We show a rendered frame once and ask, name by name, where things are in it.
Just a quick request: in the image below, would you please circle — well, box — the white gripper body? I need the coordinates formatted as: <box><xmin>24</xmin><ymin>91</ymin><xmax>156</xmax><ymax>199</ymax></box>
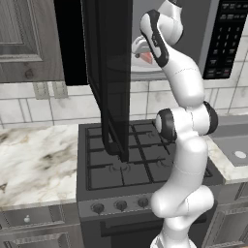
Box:
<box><xmin>131</xmin><ymin>35</ymin><xmax>152</xmax><ymax>56</ymax></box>

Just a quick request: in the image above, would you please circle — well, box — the red raw steak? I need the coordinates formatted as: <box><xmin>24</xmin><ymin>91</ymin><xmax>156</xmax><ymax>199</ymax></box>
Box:
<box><xmin>139</xmin><ymin>51</ymin><xmax>154</xmax><ymax>65</ymax></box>

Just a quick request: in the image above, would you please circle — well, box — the white microwave plate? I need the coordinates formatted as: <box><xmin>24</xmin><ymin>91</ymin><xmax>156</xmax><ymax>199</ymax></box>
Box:
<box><xmin>130</xmin><ymin>59</ymin><xmax>164</xmax><ymax>74</ymax></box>

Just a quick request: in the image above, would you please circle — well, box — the black microwave door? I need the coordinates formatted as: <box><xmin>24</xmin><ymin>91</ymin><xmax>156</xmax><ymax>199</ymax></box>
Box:
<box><xmin>80</xmin><ymin>0</ymin><xmax>134</xmax><ymax>164</ymax></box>

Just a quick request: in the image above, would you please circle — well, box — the grey microwave oven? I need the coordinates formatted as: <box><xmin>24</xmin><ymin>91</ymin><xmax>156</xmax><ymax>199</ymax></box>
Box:
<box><xmin>52</xmin><ymin>0</ymin><xmax>248</xmax><ymax>87</ymax></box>

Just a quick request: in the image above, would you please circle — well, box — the grey wooden cupboard door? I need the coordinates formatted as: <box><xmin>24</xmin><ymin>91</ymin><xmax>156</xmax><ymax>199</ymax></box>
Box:
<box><xmin>0</xmin><ymin>0</ymin><xmax>66</xmax><ymax>84</ymax></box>

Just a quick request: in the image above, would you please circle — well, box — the grey sink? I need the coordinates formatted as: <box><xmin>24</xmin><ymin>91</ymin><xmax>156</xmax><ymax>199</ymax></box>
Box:
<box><xmin>208</xmin><ymin>113</ymin><xmax>248</xmax><ymax>168</ymax></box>

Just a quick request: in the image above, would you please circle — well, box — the dark grey stove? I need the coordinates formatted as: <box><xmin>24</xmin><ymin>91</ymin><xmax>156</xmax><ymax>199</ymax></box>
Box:
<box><xmin>76</xmin><ymin>118</ymin><xmax>225</xmax><ymax>248</ymax></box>

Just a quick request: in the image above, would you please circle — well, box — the black stove knob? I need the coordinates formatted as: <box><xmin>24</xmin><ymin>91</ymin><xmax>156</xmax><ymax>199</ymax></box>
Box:
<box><xmin>114</xmin><ymin>199</ymin><xmax>129</xmax><ymax>212</ymax></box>
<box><xmin>91</xmin><ymin>201</ymin><xmax>106</xmax><ymax>215</ymax></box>
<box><xmin>137</xmin><ymin>197</ymin><xmax>150</xmax><ymax>209</ymax></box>

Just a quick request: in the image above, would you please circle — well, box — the grey drawer front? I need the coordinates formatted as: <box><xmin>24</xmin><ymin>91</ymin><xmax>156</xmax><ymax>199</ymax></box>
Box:
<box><xmin>214</xmin><ymin>181</ymin><xmax>248</xmax><ymax>208</ymax></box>
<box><xmin>0</xmin><ymin>203</ymin><xmax>80</xmax><ymax>231</ymax></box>

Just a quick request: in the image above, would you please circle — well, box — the grey lower cupboard door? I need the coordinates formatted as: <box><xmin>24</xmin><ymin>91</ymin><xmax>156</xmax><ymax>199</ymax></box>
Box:
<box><xmin>201</xmin><ymin>204</ymin><xmax>248</xmax><ymax>248</ymax></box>
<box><xmin>0</xmin><ymin>230</ymin><xmax>82</xmax><ymax>248</ymax></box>

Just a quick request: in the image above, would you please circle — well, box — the grey wall socket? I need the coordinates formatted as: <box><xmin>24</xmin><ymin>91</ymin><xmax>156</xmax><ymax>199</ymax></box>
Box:
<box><xmin>51</xmin><ymin>80</ymin><xmax>70</xmax><ymax>99</ymax></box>
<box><xmin>32</xmin><ymin>81</ymin><xmax>50</xmax><ymax>100</ymax></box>

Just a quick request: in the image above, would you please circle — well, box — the black oven door handle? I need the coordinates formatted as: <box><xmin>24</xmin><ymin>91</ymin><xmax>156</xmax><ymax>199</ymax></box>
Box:
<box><xmin>99</xmin><ymin>211</ymin><xmax>207</xmax><ymax>238</ymax></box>

